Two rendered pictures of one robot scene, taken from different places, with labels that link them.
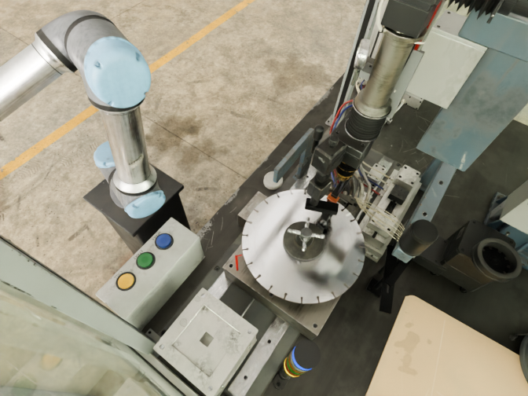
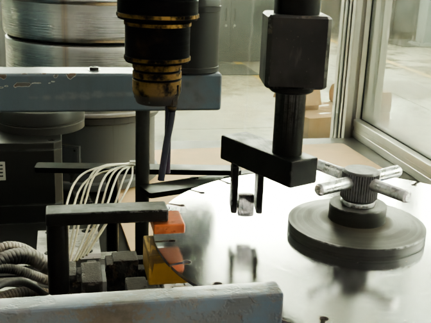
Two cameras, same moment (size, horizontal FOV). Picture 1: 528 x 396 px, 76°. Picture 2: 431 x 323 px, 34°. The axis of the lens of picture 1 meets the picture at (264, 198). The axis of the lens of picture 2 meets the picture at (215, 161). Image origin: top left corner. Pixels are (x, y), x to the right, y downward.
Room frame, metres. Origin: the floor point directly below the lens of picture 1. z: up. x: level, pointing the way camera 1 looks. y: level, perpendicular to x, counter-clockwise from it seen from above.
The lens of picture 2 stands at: (0.84, 0.19, 1.17)
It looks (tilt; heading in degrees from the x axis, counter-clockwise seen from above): 17 degrees down; 226
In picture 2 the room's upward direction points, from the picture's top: 2 degrees clockwise
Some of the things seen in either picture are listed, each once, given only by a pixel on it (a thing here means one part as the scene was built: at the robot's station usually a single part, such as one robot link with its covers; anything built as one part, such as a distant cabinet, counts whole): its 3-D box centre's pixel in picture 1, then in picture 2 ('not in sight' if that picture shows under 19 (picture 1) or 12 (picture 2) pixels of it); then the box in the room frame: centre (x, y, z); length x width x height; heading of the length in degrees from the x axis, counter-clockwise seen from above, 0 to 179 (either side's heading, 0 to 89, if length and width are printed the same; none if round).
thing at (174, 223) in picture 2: (338, 192); (115, 248); (0.55, -0.22, 0.95); 0.10 x 0.03 x 0.07; 148
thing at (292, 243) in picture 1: (304, 239); (356, 217); (0.38, -0.11, 0.96); 0.11 x 0.11 x 0.03
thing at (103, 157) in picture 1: (119, 163); not in sight; (0.62, 0.46, 0.91); 0.13 x 0.12 x 0.14; 41
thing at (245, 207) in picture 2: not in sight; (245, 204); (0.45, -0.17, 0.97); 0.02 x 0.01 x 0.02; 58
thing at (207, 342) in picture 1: (209, 343); not in sight; (0.13, 0.11, 0.82); 0.18 x 0.18 x 0.15; 58
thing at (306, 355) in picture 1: (306, 355); not in sight; (0.08, -0.09, 1.14); 0.05 x 0.04 x 0.03; 58
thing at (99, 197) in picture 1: (157, 236); not in sight; (0.62, 0.47, 0.37); 0.40 x 0.40 x 0.75; 58
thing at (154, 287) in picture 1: (156, 273); not in sight; (0.31, 0.29, 0.82); 0.28 x 0.11 x 0.15; 148
